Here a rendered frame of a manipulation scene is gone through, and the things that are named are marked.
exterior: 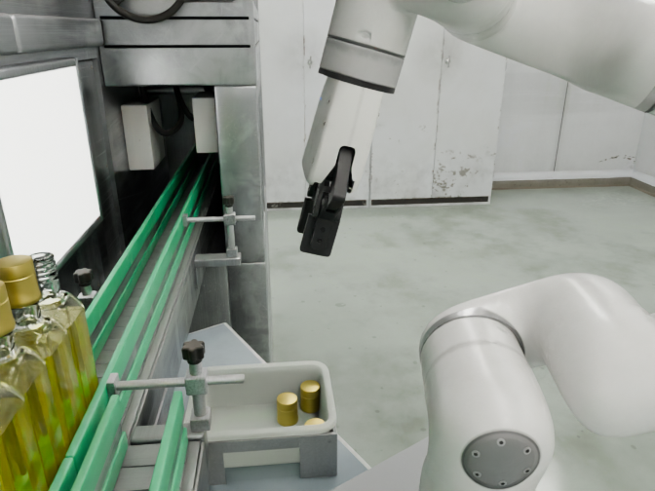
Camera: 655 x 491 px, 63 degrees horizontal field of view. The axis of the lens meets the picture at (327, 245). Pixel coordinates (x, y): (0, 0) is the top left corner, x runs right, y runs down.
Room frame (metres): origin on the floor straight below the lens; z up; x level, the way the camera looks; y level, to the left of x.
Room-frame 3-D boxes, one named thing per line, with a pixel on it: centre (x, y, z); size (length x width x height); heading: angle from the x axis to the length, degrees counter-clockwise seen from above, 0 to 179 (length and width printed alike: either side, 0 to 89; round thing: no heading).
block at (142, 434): (0.57, 0.21, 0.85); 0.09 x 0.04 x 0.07; 96
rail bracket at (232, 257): (1.21, 0.26, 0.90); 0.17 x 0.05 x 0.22; 96
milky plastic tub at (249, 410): (0.70, 0.10, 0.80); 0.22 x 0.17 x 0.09; 96
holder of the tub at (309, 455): (0.69, 0.13, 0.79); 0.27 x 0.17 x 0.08; 96
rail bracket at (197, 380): (0.57, 0.19, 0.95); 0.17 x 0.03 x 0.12; 96
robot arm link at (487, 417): (0.38, -0.13, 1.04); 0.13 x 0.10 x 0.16; 177
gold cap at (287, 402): (0.72, 0.07, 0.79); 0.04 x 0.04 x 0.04
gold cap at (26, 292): (0.48, 0.31, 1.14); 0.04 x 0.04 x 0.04
